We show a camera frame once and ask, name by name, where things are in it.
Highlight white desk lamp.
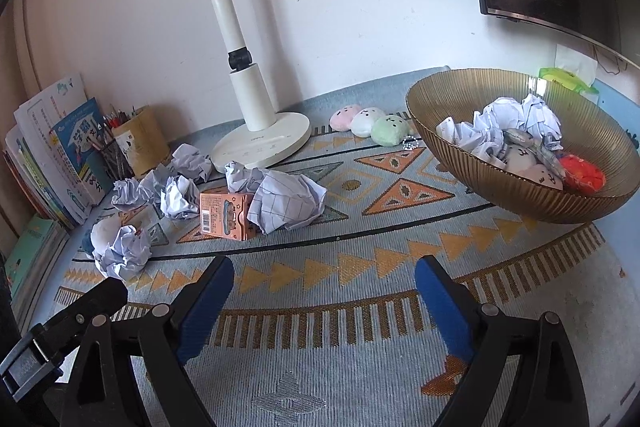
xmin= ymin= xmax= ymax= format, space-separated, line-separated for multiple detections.
xmin=210 ymin=0 xmax=311 ymax=172

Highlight black mesh pencil cup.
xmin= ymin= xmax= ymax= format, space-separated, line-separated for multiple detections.
xmin=90 ymin=124 xmax=134 ymax=181

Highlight green tissue box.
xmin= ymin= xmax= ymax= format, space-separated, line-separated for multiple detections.
xmin=538 ymin=67 xmax=599 ymax=94

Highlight orange red plush toy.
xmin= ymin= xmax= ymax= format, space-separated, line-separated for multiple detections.
xmin=559 ymin=154 xmax=606 ymax=195

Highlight large grid paper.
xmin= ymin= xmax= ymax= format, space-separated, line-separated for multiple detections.
xmin=246 ymin=169 xmax=326 ymax=234

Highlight orange cartoon card box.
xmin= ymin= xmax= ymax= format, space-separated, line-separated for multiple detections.
xmin=200 ymin=191 xmax=259 ymax=241

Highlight plaid fabric bow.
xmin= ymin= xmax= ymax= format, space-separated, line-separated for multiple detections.
xmin=503 ymin=128 xmax=566 ymax=179

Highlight white workbook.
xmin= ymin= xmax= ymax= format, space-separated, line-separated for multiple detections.
xmin=14 ymin=74 xmax=92 ymax=225

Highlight stack of green books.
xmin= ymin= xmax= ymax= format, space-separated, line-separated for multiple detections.
xmin=4 ymin=216 xmax=68 ymax=333

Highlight gold ribbed glass bowl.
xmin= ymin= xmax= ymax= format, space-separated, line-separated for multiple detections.
xmin=406 ymin=68 xmax=639 ymax=225

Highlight white blue plush toy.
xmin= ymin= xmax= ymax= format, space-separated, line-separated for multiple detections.
xmin=81 ymin=213 xmax=122 ymax=257

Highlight pink plush popsicle toy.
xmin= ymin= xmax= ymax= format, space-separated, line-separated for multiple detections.
xmin=421 ymin=355 xmax=466 ymax=397

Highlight blue study book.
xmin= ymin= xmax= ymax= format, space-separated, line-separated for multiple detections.
xmin=53 ymin=98 xmax=113 ymax=206

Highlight patterned blue woven mat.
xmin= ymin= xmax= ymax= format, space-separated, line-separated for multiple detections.
xmin=49 ymin=66 xmax=632 ymax=427

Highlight papers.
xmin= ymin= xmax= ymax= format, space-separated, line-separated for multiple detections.
xmin=435 ymin=93 xmax=563 ymax=170

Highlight bamboo pen holder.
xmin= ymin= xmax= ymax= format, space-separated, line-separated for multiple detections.
xmin=113 ymin=105 xmax=170 ymax=176

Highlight white plush ball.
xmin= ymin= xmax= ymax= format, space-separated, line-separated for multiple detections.
xmin=350 ymin=107 xmax=386 ymax=138

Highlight row of upright books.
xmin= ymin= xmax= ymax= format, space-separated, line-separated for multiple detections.
xmin=3 ymin=126 xmax=77 ymax=231

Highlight paper pile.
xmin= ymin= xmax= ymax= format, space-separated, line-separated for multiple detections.
xmin=94 ymin=225 xmax=151 ymax=282

